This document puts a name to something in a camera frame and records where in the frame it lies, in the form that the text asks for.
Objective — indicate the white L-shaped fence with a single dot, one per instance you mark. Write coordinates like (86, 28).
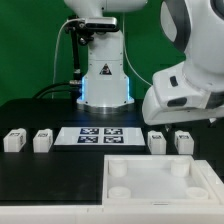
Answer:
(120, 214)

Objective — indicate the white sheet with markers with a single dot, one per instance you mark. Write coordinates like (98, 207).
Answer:
(121, 136)

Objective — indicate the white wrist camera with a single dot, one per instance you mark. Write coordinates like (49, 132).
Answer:
(173, 90)

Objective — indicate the black camera on stand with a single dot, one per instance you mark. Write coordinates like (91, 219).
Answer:
(81, 31)

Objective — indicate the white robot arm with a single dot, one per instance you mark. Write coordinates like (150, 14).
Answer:
(195, 27)

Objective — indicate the white square table top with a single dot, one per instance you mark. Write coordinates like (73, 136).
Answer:
(156, 180)

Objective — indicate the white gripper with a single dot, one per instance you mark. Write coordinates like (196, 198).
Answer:
(154, 114)

